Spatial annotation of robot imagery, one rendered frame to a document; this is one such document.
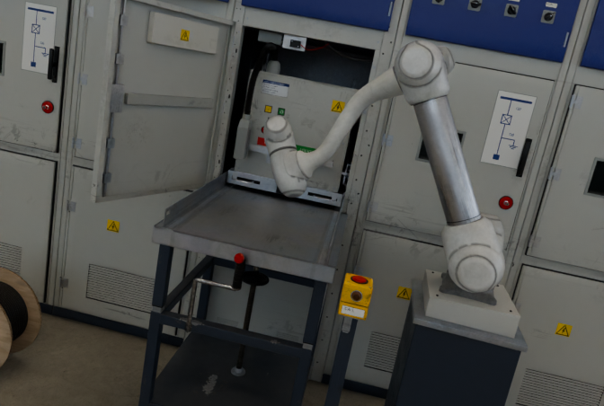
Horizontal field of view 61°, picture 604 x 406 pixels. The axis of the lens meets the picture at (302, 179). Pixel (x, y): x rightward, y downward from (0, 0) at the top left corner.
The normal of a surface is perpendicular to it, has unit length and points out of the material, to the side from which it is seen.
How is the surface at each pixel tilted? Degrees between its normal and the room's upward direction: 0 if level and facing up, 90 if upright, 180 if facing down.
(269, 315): 90
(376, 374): 90
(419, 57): 84
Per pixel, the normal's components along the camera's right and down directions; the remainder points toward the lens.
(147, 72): 0.83, 0.26
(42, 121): -0.15, 0.18
